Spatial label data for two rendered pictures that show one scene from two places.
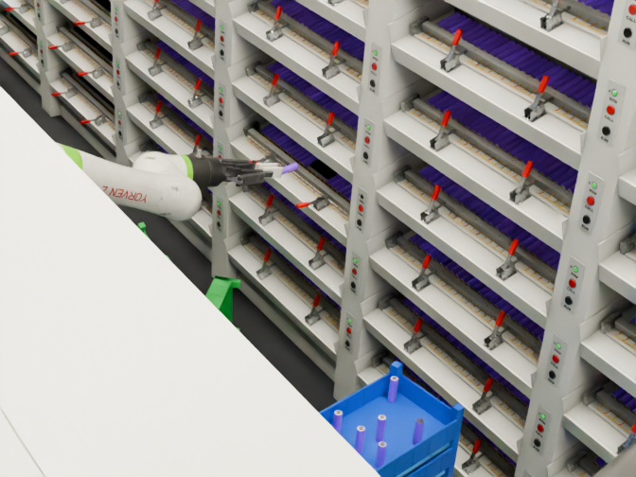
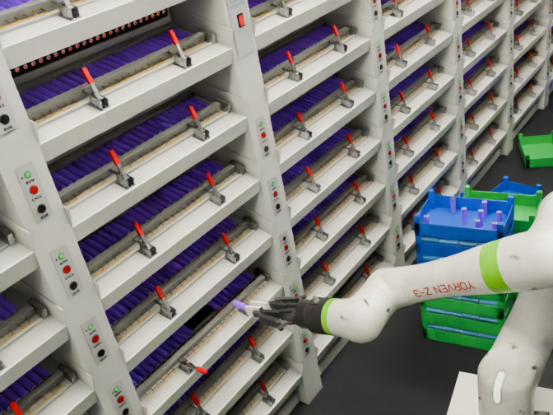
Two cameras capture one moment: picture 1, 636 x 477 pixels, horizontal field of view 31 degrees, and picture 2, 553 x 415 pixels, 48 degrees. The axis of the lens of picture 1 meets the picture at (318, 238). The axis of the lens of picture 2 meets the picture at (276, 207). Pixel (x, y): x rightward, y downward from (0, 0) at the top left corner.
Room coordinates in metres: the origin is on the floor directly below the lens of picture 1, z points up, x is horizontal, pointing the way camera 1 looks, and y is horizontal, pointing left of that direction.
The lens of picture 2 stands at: (2.81, 1.53, 1.71)
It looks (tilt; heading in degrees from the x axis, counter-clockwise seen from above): 29 degrees down; 258
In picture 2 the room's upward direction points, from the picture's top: 12 degrees counter-clockwise
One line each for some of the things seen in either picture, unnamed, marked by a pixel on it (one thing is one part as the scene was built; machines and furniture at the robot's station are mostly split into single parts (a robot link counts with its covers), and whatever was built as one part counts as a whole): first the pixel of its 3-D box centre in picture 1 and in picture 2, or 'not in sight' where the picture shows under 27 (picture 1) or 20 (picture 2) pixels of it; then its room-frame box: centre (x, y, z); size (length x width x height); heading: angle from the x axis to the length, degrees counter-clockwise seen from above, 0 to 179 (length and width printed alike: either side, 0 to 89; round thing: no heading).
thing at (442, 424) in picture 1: (379, 426); (464, 215); (1.81, -0.16, 0.52); 0.30 x 0.20 x 0.08; 135
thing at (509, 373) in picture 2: not in sight; (507, 388); (2.14, 0.56, 0.49); 0.16 x 0.13 x 0.19; 38
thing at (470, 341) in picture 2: not in sight; (467, 320); (1.81, -0.16, 0.04); 0.30 x 0.20 x 0.08; 135
